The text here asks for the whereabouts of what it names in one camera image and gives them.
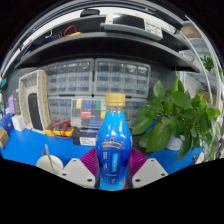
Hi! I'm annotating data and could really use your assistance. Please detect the yellow multimeter with red leads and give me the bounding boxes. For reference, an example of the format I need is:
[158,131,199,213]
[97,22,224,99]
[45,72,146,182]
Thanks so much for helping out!
[43,119,76,139]

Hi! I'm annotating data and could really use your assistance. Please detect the wide grey drawer cabinet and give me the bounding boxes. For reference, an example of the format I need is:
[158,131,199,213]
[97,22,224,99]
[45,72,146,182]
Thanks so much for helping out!
[47,95,149,129]

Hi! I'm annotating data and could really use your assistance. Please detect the white pegboard tray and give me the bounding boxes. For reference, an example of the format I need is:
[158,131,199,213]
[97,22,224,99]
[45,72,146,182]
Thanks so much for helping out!
[18,69,52,134]

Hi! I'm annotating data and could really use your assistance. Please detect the black zip case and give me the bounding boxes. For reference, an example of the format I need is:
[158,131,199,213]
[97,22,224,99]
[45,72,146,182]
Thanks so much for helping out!
[27,92,44,132]

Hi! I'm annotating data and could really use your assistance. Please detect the green potted plant, white pot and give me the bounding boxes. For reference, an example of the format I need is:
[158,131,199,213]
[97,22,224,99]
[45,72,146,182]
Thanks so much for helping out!
[132,74,223,163]

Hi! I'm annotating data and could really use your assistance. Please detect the blue drink bottle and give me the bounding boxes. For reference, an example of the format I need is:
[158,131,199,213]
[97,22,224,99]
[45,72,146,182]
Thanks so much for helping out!
[95,92,133,191]

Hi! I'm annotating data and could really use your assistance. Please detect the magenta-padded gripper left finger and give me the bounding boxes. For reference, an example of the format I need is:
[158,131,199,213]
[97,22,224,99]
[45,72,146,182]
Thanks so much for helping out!
[59,147,100,190]

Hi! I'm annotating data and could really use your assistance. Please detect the black box with white label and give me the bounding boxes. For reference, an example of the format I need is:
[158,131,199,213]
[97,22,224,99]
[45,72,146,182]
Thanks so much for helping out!
[71,127,101,147]

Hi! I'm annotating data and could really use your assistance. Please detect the brown cardboard box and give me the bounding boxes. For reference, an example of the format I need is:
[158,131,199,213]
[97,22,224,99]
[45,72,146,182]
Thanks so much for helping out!
[0,126,10,149]

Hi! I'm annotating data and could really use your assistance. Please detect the metal spoon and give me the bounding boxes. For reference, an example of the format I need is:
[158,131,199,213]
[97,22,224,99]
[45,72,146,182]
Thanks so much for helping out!
[44,143,56,173]

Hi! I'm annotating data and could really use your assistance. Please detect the white mug, brown handle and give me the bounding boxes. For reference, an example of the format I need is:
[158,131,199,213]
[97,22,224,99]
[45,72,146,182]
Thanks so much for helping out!
[35,154,64,176]

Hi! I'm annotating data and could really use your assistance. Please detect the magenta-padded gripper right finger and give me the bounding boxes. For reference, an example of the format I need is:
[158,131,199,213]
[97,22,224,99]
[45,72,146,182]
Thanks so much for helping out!
[128,147,169,189]

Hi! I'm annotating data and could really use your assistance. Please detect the dark grey product box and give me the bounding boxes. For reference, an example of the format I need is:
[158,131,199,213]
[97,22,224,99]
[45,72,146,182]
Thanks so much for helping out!
[12,89,22,109]

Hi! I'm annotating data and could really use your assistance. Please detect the white metal shelf rack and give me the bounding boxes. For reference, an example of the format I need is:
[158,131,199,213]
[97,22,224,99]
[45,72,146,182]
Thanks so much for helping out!
[178,16,224,101]

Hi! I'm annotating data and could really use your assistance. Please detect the grey small-parts drawer cabinet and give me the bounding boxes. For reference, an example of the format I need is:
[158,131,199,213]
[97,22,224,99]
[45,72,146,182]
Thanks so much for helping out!
[93,58,152,98]
[45,59,95,97]

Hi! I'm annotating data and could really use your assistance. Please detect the white power adapter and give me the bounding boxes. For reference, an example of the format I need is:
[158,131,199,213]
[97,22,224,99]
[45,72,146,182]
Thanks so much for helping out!
[194,151,205,165]

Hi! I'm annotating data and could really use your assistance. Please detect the black shelf unit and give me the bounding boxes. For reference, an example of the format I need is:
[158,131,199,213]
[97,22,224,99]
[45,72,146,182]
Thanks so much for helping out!
[6,6,201,74]

